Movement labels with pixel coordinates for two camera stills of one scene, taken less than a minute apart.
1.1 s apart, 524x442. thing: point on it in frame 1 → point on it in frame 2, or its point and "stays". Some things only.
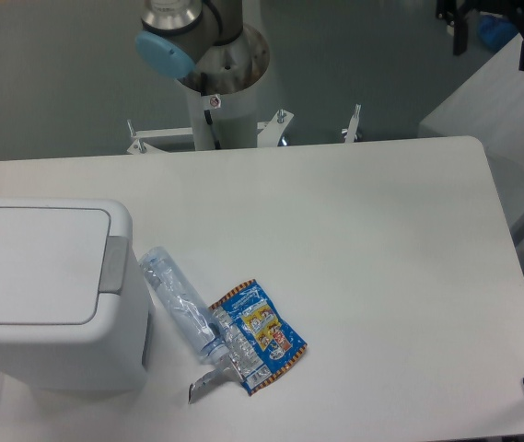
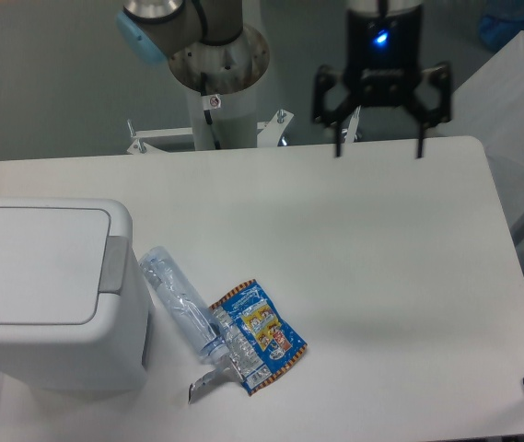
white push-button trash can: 49,307 stays
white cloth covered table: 512,113 stays
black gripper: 449,11 → 382,68
